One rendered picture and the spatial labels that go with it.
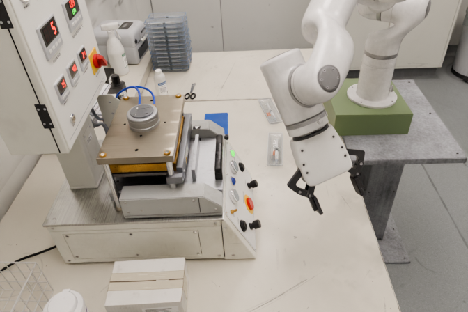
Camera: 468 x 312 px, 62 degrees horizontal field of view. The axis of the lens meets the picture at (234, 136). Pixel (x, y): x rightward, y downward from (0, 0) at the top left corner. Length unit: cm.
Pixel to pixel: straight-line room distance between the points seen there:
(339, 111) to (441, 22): 208
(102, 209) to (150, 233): 14
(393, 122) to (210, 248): 85
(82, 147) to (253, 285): 57
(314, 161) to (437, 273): 148
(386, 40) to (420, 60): 210
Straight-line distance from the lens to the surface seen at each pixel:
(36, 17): 85
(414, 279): 212
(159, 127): 100
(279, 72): 73
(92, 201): 112
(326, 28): 73
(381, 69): 153
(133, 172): 101
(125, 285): 104
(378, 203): 197
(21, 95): 87
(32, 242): 135
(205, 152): 112
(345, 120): 152
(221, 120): 162
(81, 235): 112
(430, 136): 165
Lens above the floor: 168
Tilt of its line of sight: 38 degrees down
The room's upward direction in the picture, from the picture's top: 3 degrees counter-clockwise
